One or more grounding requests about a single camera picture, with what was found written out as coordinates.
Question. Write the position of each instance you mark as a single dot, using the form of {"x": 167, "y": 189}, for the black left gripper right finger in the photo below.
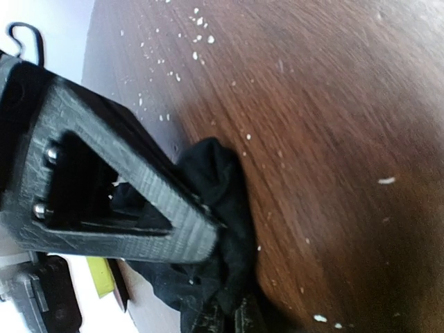
{"x": 248, "y": 317}

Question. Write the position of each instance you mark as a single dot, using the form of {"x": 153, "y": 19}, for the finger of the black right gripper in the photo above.
{"x": 64, "y": 152}

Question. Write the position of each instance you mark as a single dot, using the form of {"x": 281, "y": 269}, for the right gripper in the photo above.
{"x": 41, "y": 289}

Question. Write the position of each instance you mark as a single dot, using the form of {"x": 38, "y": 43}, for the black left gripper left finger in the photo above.
{"x": 205, "y": 317}

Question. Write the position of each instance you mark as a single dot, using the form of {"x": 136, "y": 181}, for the black underwear beige waistband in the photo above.
{"x": 216, "y": 253}

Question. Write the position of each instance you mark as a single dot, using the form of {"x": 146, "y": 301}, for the lime green plastic bowl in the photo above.
{"x": 102, "y": 275}

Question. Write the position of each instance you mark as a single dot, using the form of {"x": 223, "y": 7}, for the red floral plate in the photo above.
{"x": 120, "y": 290}

